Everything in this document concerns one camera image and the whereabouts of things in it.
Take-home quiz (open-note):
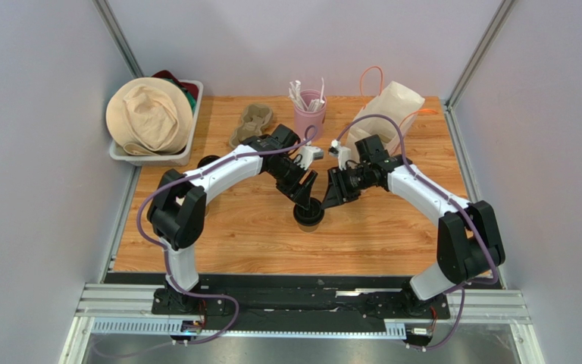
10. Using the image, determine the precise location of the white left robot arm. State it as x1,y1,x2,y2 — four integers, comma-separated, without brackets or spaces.
142,124,324,315

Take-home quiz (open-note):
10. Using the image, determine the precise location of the white paper takeout bag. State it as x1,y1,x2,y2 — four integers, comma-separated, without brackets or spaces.
346,81,437,162

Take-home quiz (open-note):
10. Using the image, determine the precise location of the stack of black lids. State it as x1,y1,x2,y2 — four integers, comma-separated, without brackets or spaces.
197,155,221,168

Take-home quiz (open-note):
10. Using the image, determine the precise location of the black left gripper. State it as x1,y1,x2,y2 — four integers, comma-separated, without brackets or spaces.
266,158,317,210

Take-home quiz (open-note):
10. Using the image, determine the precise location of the beige bucket hat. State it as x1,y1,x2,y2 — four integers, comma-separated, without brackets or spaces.
105,77,193,156

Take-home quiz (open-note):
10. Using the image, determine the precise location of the dark red cloth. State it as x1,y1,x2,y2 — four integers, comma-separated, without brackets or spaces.
152,70,200,101

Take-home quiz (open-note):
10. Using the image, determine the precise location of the pink straw holder cup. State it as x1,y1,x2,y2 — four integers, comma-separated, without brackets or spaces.
293,89,327,142

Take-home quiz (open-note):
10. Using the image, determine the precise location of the white plastic basket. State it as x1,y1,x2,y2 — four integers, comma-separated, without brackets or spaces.
105,74,204,167

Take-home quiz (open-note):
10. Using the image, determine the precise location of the black plastic cup lid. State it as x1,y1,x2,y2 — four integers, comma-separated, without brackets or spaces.
293,197,325,228

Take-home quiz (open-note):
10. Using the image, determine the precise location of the green cloth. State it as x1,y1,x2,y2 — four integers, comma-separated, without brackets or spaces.
164,77,199,111

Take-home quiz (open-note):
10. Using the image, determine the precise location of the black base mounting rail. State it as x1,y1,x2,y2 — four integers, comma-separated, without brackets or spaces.
104,272,504,334

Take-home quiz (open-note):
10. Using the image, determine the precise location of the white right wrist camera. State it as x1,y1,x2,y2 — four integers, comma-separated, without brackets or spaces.
328,140,352,171

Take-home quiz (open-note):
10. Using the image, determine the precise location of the lower cardboard cup carrier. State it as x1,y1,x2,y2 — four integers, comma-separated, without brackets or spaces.
228,103,274,149

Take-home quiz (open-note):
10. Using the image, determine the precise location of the wrapped white straw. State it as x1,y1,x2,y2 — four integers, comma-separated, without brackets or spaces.
289,80,307,111
307,99,324,113
319,77,325,103

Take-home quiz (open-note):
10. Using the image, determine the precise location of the aluminium frame post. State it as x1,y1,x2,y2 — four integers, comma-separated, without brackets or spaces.
92,0,145,78
446,0,518,110

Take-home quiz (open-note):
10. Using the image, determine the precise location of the aluminium frame post left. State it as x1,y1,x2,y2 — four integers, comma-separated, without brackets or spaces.
92,0,145,78

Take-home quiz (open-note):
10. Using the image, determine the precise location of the aluminium frame post right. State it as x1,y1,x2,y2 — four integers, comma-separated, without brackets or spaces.
446,0,518,110

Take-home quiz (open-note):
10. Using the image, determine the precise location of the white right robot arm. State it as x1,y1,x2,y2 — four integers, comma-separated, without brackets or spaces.
321,136,505,317

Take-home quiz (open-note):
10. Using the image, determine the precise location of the brown paper cup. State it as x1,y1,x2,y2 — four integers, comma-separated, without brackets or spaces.
298,223,320,234

